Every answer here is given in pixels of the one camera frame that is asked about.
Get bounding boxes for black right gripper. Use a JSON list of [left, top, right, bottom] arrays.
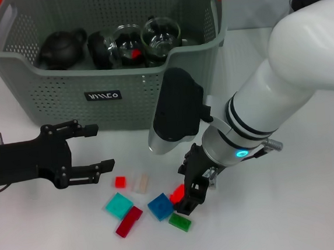
[[169, 140, 223, 218]]

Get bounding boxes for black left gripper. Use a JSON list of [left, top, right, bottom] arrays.
[[0, 116, 118, 195]]

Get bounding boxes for red sloped block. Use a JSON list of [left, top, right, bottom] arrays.
[[168, 183, 188, 206]]

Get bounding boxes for blue square block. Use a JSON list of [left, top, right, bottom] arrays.
[[146, 191, 176, 223]]

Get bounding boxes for glass teacup black sleeve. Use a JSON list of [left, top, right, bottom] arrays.
[[86, 29, 119, 72], [110, 22, 147, 71], [138, 15, 184, 61], [143, 38, 192, 69]]

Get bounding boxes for small red square block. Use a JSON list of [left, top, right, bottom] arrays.
[[114, 175, 128, 189], [129, 48, 143, 60]]

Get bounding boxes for flat green rectangular block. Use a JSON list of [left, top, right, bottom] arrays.
[[167, 211, 192, 234]]

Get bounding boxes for clear white plastic block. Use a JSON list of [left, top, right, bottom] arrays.
[[129, 173, 151, 195]]

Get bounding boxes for teal square flat block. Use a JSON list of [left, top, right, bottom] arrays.
[[103, 191, 136, 223]]

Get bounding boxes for grey-green perforated storage bin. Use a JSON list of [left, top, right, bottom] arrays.
[[0, 0, 239, 143]]

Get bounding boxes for dark red rectangular block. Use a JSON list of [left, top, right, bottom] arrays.
[[112, 205, 145, 239]]

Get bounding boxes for black clay teapot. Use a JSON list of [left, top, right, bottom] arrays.
[[35, 28, 90, 73]]

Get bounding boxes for ribbed silver cable plug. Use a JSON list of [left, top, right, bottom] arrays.
[[263, 137, 284, 153]]

